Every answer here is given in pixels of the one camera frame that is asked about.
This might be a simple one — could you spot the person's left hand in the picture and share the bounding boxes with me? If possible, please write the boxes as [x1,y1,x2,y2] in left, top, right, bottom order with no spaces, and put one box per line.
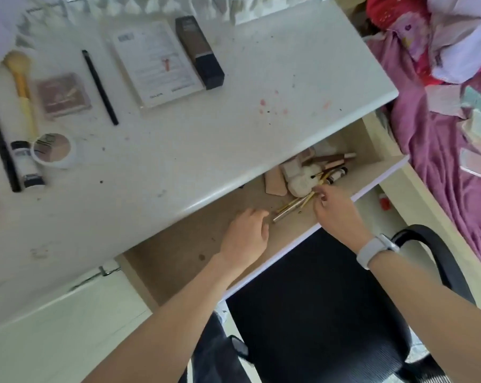
[218,208,271,274]

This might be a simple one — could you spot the person's right hand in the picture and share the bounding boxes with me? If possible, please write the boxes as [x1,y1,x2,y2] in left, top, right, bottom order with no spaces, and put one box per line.
[312,184,373,254]

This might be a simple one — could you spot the small brown bottle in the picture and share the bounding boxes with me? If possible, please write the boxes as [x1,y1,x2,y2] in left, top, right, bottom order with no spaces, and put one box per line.
[327,166,350,185]

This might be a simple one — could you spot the white powder puff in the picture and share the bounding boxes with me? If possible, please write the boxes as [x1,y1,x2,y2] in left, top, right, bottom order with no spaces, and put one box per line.
[287,163,324,198]

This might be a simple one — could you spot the wooden drawer lilac front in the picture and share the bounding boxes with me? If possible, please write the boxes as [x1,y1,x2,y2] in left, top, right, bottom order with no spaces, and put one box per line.
[116,115,410,312]

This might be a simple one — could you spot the dark foundation box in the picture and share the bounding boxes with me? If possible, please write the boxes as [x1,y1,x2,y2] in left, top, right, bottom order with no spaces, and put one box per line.
[174,15,225,91]

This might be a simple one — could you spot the paper instruction sheet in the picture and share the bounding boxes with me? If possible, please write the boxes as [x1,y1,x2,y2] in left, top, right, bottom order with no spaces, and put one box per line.
[107,19,206,111]

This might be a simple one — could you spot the black pen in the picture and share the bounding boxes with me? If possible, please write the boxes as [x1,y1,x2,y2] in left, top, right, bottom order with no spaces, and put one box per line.
[81,49,120,127]

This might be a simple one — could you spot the round white powder compact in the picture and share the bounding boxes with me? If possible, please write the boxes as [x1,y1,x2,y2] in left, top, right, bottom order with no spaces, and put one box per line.
[30,132,78,169]

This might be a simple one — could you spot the small red blush palette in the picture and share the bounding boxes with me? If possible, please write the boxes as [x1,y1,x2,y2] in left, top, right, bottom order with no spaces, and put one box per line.
[35,72,93,119]

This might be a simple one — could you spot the small black white bottle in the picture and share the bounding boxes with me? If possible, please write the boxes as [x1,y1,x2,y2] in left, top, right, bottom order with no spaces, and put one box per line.
[10,140,46,191]

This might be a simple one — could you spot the black eyeliner pencil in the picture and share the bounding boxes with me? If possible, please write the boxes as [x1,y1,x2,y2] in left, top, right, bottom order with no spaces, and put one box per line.
[0,86,22,193]

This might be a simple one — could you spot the yellow handled makeup brush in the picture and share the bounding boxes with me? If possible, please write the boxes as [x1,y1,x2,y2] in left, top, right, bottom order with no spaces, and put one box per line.
[2,50,40,142]

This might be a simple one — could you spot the person's right forearm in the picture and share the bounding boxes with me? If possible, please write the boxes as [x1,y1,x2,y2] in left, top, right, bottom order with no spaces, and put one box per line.
[368,251,481,383]

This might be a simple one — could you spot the person's left forearm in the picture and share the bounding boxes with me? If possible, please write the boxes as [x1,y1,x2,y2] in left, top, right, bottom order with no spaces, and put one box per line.
[82,255,241,383]

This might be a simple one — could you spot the person's blue jeans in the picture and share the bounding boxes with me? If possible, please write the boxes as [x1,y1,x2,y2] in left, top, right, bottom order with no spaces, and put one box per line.
[180,313,251,383]

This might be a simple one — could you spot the white smartwatch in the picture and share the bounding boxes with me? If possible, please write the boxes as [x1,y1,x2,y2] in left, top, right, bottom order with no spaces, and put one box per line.
[356,234,401,271]

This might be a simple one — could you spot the black office chair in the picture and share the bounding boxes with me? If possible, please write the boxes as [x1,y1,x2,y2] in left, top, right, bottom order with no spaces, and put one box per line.
[224,224,481,383]

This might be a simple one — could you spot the magenta bed sheet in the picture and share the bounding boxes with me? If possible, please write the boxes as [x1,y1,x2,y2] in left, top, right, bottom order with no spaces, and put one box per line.
[366,29,481,268]

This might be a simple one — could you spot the white table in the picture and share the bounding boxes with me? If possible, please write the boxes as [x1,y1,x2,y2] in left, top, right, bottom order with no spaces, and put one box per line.
[0,0,400,383]

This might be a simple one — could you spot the lilac clothing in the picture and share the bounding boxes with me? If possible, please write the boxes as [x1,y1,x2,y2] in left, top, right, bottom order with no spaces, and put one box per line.
[428,0,481,84]

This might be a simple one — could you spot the red pink patterned garment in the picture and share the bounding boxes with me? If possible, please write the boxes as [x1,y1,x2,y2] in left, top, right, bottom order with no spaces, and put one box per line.
[366,0,445,86]

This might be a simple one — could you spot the wooden bed frame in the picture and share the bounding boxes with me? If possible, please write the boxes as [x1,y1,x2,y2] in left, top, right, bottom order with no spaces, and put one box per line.
[344,0,481,307]

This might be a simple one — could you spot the metal cabinet handle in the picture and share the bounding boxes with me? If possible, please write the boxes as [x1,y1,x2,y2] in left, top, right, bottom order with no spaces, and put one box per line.
[69,265,122,293]

